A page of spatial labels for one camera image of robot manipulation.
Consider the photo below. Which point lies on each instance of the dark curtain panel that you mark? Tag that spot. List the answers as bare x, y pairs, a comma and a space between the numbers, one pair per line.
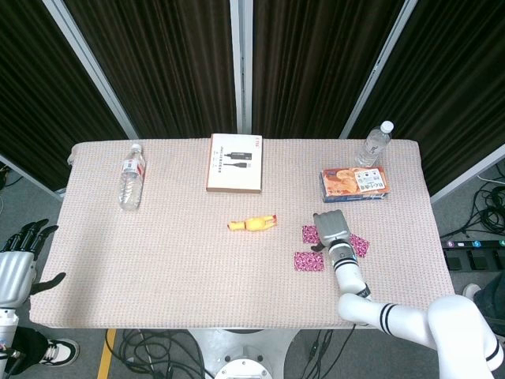
39, 98
315, 67
453, 91
165, 67

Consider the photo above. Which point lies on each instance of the black and white sneaker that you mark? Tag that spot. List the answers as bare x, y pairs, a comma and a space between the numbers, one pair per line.
61, 352

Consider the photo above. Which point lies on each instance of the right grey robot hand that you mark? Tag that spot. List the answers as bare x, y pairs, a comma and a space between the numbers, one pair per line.
333, 227

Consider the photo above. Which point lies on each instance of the orange and blue snack box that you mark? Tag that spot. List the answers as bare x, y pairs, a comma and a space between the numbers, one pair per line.
347, 183

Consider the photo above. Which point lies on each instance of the aluminium partition post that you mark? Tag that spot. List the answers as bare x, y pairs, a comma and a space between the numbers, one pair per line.
241, 67
92, 71
378, 67

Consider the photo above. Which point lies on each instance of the yellow rubber chicken toy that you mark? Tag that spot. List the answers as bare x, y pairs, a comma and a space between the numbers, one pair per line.
256, 224

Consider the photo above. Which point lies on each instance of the white-cap clear water bottle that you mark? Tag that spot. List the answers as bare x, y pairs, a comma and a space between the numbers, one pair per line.
372, 148

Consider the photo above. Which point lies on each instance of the pink woven table cloth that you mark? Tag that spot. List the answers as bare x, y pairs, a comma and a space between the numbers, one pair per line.
177, 268

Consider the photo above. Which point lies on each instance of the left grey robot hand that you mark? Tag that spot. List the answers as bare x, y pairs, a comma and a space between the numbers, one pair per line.
13, 276

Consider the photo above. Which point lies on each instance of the dark jeans leg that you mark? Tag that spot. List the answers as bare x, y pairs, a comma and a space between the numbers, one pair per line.
493, 300

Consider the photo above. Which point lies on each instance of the aluminium partition base rail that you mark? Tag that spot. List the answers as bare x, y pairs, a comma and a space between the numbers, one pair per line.
31, 179
469, 173

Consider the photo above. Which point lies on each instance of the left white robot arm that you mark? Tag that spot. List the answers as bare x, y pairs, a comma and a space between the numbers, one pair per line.
7, 323

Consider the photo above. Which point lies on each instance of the black trouser leg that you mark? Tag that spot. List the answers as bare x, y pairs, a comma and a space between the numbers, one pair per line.
29, 341

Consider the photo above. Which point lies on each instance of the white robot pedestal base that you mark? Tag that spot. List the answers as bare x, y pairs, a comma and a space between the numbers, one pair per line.
236, 347

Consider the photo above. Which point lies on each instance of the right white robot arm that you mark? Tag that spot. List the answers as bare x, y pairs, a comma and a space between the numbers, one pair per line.
349, 276

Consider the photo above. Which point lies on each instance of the pink patterned packet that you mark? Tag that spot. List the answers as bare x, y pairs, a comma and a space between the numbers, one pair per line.
361, 245
309, 262
309, 235

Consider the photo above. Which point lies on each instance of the red-label clear water bottle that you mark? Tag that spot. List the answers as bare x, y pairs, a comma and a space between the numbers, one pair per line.
132, 185

